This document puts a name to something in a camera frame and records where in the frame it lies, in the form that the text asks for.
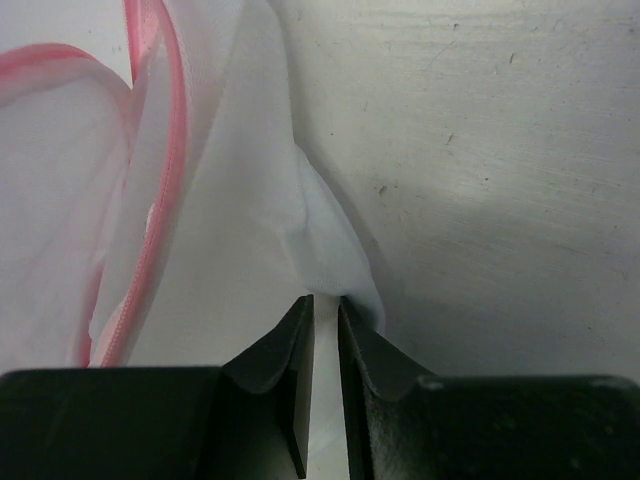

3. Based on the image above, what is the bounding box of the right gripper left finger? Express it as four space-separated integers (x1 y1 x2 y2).
1 296 314 479

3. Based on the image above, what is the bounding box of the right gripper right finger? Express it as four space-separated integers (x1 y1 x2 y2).
338 303 639 479

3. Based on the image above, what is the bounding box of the white mesh laundry bag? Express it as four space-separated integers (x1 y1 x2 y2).
0 0 389 480

